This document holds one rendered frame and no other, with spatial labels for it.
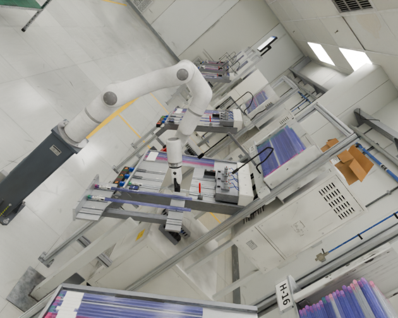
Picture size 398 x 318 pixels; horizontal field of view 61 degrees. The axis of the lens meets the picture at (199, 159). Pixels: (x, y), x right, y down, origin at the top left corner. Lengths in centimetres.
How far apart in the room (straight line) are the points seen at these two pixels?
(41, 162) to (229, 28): 891
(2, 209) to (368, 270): 198
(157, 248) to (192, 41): 887
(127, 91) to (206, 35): 881
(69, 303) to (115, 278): 106
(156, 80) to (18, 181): 101
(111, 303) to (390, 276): 89
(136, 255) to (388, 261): 149
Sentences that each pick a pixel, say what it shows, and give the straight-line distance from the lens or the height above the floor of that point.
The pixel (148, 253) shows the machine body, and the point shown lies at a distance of 218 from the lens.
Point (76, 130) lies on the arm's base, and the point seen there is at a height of 78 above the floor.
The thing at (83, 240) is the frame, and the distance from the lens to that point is 220.
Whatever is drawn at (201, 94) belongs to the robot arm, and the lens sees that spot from 177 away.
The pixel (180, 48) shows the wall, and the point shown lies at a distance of 1060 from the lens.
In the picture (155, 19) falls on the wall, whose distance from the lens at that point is 1070.
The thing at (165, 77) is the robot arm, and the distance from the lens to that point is 175.
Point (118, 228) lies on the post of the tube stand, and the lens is 176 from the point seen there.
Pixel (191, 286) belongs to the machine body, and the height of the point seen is 59.
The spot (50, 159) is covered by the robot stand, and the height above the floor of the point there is 55.
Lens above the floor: 172
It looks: 17 degrees down
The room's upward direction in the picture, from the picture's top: 52 degrees clockwise
